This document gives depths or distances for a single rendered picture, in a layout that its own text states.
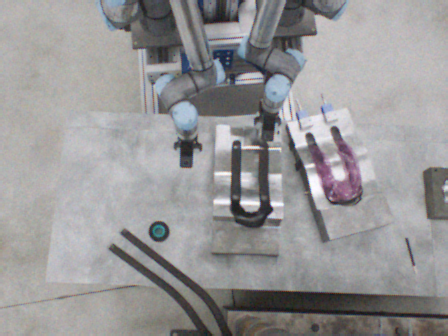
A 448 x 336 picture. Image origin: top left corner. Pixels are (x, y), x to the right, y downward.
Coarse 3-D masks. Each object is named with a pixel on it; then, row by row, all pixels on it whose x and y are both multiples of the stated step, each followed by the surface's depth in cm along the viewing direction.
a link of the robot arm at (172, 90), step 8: (160, 80) 145; (168, 80) 144; (176, 80) 145; (184, 80) 145; (160, 88) 145; (168, 88) 144; (176, 88) 144; (184, 88) 144; (192, 88) 145; (160, 96) 146; (168, 96) 144; (176, 96) 143; (184, 96) 145; (168, 104) 144
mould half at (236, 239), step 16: (224, 128) 183; (224, 144) 181; (256, 144) 181; (272, 144) 182; (224, 160) 180; (256, 160) 180; (272, 160) 180; (224, 176) 178; (256, 176) 179; (272, 176) 179; (224, 192) 173; (256, 192) 174; (272, 192) 174; (224, 208) 170; (256, 208) 170; (224, 224) 176; (272, 224) 176; (224, 240) 174; (240, 240) 174; (256, 240) 175; (272, 240) 175
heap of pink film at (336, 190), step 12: (336, 144) 184; (348, 144) 182; (312, 156) 180; (324, 156) 179; (348, 156) 178; (324, 168) 175; (348, 168) 178; (360, 168) 179; (324, 180) 176; (336, 180) 178; (348, 180) 178; (360, 180) 179; (324, 192) 178; (336, 192) 177; (348, 192) 177
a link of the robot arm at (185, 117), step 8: (176, 104) 143; (184, 104) 140; (176, 112) 140; (184, 112) 140; (192, 112) 140; (176, 120) 140; (184, 120) 139; (192, 120) 140; (176, 128) 147; (184, 128) 142; (192, 128) 144
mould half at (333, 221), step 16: (288, 128) 188; (320, 128) 187; (352, 128) 188; (304, 144) 185; (320, 144) 185; (352, 144) 184; (304, 160) 180; (336, 160) 180; (368, 160) 180; (304, 176) 183; (336, 176) 179; (368, 176) 180; (320, 192) 179; (368, 192) 179; (384, 192) 176; (320, 208) 177; (336, 208) 173; (352, 208) 174; (368, 208) 174; (384, 208) 174; (320, 224) 178; (336, 224) 172; (352, 224) 172; (368, 224) 172; (384, 224) 173
